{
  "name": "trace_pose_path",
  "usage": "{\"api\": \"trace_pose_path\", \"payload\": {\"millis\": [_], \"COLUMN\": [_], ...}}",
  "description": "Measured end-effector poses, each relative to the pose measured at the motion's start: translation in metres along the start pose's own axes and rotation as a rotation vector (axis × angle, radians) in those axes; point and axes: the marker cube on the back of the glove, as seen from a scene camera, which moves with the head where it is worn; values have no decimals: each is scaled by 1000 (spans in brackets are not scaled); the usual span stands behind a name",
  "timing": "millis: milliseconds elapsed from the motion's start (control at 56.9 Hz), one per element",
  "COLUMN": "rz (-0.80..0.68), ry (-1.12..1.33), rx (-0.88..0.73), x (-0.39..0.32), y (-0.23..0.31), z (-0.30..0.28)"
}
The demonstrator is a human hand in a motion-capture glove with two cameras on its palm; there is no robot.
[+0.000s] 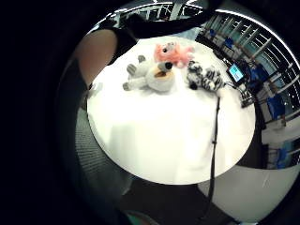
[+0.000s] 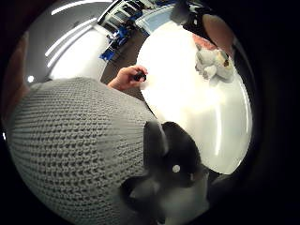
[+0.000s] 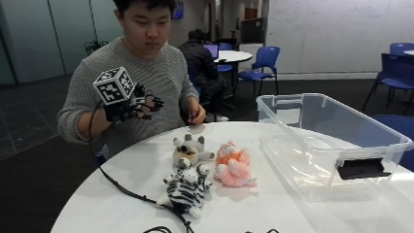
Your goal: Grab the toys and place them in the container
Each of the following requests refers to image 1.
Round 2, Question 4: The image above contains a pink plush toy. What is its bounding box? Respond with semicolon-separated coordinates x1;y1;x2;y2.
153;41;196;69

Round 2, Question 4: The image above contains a white plush dog toy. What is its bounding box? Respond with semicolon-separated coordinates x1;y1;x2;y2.
122;54;176;94

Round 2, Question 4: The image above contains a zebra striped plush toy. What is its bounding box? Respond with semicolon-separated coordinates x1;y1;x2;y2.
186;60;226;93

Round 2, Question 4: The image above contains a laptop with blue screen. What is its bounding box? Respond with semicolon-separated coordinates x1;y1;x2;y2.
226;62;247;84

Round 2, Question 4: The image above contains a blue chair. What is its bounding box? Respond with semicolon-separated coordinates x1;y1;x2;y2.
249;66;268;84
267;95;287;121

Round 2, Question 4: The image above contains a black keyboard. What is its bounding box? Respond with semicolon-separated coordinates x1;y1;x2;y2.
239;89;255;109

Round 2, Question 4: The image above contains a the person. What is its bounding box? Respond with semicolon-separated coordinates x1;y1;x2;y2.
55;59;151;225

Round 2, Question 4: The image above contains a white side table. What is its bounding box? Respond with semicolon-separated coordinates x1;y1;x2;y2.
198;163;300;224

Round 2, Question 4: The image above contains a black cable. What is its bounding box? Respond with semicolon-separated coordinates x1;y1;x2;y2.
198;82;238;222

